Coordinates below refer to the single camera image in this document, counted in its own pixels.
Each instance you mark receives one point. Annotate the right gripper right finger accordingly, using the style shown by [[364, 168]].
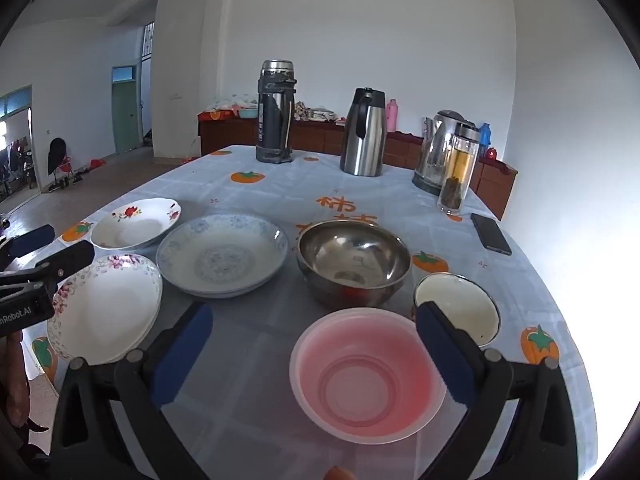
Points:
[[479, 380]]

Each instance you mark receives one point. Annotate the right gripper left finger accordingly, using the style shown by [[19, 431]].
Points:
[[153, 381]]

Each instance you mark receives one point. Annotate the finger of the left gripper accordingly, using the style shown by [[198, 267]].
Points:
[[54, 269], [19, 246]]

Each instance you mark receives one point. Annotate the pink floral plate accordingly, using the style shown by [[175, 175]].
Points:
[[103, 311]]

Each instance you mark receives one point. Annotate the white enamel bowl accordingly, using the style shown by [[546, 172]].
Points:
[[466, 305]]

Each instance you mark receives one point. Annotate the red flower white plate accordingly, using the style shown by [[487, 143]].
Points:
[[136, 224]]

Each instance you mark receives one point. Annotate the pink plastic bowl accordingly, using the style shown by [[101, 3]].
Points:
[[364, 376]]

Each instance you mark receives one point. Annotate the blue patterned plate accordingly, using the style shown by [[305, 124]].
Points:
[[222, 255]]

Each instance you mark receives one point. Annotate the stainless steel bowl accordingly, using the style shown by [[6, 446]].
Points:
[[349, 263]]

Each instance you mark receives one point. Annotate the person's left hand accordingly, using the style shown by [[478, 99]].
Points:
[[14, 383]]

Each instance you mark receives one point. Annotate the person's right hand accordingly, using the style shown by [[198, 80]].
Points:
[[339, 473]]

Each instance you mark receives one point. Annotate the black chair with clothes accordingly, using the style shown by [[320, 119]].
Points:
[[58, 164]]

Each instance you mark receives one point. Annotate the black smartphone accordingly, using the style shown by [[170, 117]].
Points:
[[490, 235]]

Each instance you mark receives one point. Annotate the green door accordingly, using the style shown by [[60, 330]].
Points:
[[125, 116]]

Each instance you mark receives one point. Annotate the glass tea bottle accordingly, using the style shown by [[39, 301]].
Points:
[[462, 150]]

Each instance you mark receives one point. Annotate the dark wooden sideboard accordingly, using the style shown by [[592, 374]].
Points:
[[492, 180]]

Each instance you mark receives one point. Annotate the persimmon print tablecloth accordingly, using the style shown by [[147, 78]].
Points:
[[237, 414]]

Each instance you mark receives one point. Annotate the blue thermos jug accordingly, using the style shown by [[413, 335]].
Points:
[[485, 139]]

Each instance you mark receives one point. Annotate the stainless electric kettle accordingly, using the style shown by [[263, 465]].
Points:
[[438, 135]]

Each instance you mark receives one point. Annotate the steel carafe black lid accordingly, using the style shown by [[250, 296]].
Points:
[[365, 134]]

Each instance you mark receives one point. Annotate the pink thermos bottle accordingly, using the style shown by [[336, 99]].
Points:
[[391, 115]]

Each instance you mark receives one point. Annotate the dark tall thermos flask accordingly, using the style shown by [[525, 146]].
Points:
[[276, 103]]

